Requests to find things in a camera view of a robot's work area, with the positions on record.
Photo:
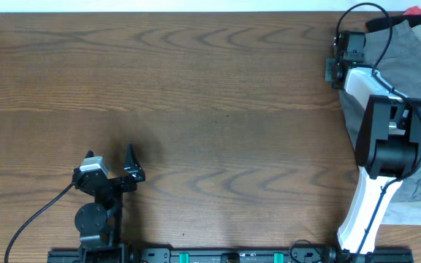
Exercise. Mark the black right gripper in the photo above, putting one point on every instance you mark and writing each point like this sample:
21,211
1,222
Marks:
331,69

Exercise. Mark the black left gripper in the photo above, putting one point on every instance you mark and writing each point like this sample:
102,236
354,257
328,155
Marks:
113,183

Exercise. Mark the grey shorts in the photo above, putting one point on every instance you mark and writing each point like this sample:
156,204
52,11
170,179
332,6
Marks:
411,58

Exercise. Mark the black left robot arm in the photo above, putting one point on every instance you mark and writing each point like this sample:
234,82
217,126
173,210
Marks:
99,222

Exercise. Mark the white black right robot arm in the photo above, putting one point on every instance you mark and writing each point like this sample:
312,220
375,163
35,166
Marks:
387,148

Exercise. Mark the black garment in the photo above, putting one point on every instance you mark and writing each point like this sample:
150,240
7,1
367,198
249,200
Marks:
379,24

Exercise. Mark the beige khaki shorts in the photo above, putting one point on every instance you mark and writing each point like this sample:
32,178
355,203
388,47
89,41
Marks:
404,213

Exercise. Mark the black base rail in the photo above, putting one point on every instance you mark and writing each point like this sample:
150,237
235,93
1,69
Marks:
297,253

